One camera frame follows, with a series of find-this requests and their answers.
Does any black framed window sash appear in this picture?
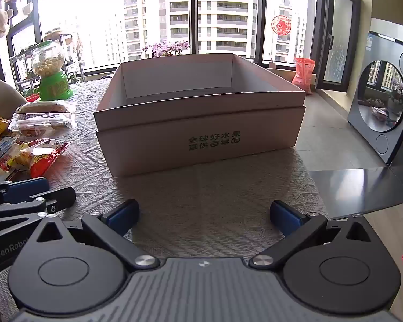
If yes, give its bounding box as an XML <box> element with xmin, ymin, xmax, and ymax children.
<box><xmin>315</xmin><ymin>0</ymin><xmax>361</xmax><ymax>93</ymax></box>

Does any white textured tablecloth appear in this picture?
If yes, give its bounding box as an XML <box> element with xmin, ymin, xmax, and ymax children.
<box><xmin>0</xmin><ymin>80</ymin><xmax>331</xmax><ymax>312</ymax></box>

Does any white label biscuit packet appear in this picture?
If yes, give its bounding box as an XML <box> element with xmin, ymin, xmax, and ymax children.
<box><xmin>11</xmin><ymin>112</ymin><xmax>78</xmax><ymax>137</ymax></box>

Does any grey washing machine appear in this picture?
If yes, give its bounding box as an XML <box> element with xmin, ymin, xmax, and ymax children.
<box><xmin>347</xmin><ymin>18</ymin><xmax>403</xmax><ymax>166</ymax></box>

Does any green candy dispenser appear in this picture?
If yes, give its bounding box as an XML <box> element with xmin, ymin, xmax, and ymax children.
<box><xmin>31</xmin><ymin>40</ymin><xmax>74</xmax><ymax>102</ymax></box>

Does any pink flower plant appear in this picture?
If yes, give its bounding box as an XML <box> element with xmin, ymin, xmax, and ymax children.
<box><xmin>143</xmin><ymin>39</ymin><xmax>191</xmax><ymax>58</ymax></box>

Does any metal rack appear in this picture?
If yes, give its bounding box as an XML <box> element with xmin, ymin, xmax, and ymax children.
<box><xmin>9</xmin><ymin>32</ymin><xmax>85</xmax><ymax>91</ymax></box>

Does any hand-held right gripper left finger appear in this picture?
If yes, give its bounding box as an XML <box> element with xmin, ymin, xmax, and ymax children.
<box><xmin>37</xmin><ymin>199</ymin><xmax>160</xmax><ymax>272</ymax></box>

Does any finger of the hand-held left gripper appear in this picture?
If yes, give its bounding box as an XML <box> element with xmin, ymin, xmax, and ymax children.
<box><xmin>0</xmin><ymin>188</ymin><xmax>76</xmax><ymax>242</ymax></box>
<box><xmin>0</xmin><ymin>177</ymin><xmax>51</xmax><ymax>207</ymax></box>

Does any zip bag of blue candies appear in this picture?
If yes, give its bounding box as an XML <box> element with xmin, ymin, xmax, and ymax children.
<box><xmin>0</xmin><ymin>137</ymin><xmax>19</xmax><ymax>175</ymax></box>

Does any cardboard box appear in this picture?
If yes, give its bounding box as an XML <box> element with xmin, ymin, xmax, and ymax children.
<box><xmin>94</xmin><ymin>53</ymin><xmax>306</xmax><ymax>178</ymax></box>

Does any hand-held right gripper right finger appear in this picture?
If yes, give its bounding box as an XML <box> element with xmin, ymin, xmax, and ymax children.
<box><xmin>249</xmin><ymin>199</ymin><xmax>373</xmax><ymax>270</ymax></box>

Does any beige chair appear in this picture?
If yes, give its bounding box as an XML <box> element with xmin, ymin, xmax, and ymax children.
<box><xmin>0</xmin><ymin>78</ymin><xmax>28</xmax><ymax>119</ymax></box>

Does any red snack packet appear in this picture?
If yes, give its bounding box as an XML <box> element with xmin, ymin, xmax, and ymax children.
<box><xmin>7</xmin><ymin>138</ymin><xmax>73</xmax><ymax>179</ymax></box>

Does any orange plastic bag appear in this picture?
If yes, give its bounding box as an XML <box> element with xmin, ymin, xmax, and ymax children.
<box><xmin>292</xmin><ymin>57</ymin><xmax>316</xmax><ymax>94</ymax></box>

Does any red round window decal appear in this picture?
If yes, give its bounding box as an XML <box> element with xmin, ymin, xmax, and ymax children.
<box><xmin>271</xmin><ymin>15</ymin><xmax>292</xmax><ymax>36</ymax></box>

